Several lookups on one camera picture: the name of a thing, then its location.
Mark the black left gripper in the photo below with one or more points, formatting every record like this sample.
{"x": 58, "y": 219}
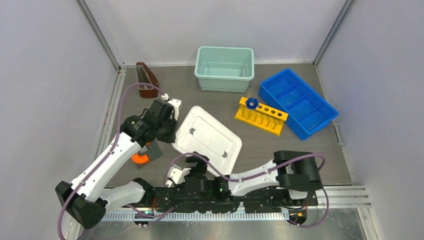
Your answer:
{"x": 171, "y": 137}

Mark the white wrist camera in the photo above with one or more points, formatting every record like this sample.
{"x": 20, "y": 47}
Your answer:
{"x": 176, "y": 175}
{"x": 176, "y": 103}

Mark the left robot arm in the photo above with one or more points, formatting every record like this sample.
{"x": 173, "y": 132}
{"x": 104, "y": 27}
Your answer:
{"x": 86, "y": 199}

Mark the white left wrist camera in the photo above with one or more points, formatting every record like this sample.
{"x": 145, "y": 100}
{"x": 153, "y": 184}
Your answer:
{"x": 176, "y": 103}

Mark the mint green plastic bin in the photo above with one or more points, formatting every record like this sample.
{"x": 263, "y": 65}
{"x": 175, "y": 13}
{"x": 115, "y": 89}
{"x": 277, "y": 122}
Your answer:
{"x": 224, "y": 69}

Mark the grey brick plate orange piece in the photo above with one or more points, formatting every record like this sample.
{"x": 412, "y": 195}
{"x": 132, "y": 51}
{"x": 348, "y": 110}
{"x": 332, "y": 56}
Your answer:
{"x": 150, "y": 152}

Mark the white plastic bin lid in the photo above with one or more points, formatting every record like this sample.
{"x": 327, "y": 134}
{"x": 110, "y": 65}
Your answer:
{"x": 200, "y": 132}

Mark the blue divided plastic tray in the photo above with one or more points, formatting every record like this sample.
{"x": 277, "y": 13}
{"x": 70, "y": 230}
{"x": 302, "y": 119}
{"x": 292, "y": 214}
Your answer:
{"x": 308, "y": 112}

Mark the brown wooden metronome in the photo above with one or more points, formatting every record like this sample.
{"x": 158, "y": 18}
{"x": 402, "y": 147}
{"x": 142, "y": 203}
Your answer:
{"x": 145, "y": 75}

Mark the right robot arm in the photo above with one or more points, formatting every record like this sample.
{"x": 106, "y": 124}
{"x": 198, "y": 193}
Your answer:
{"x": 286, "y": 180}

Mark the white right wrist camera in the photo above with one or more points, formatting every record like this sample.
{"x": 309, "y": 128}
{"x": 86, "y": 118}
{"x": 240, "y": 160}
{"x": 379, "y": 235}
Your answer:
{"x": 176, "y": 175}

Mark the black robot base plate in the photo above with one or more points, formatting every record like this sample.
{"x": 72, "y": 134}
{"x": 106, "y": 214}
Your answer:
{"x": 166, "y": 202}

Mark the yellow test tube rack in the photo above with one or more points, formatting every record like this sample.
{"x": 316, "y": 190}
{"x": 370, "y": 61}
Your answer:
{"x": 265, "y": 117}

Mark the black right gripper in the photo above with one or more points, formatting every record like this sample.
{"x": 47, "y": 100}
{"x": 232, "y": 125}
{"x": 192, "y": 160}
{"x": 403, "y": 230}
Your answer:
{"x": 202, "y": 164}

